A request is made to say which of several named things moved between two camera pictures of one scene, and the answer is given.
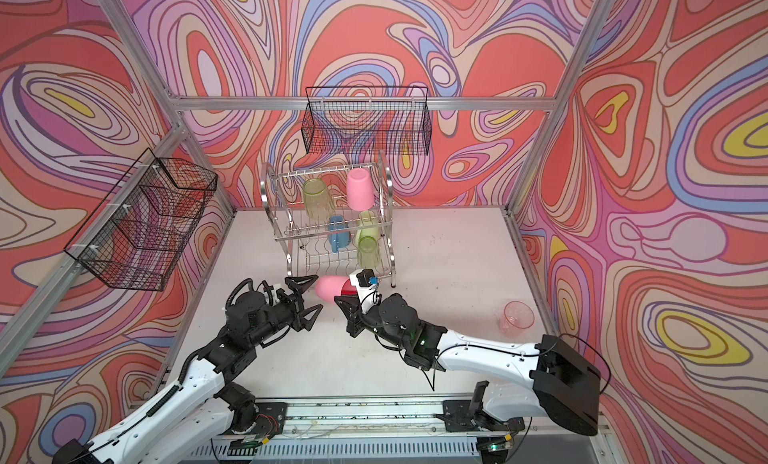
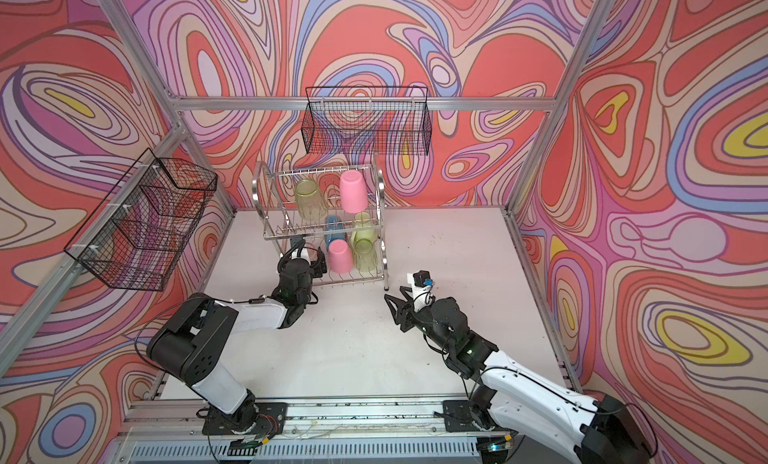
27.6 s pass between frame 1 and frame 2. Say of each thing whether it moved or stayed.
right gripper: moved
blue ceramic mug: stayed
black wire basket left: stayed
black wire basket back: stayed
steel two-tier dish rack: stayed
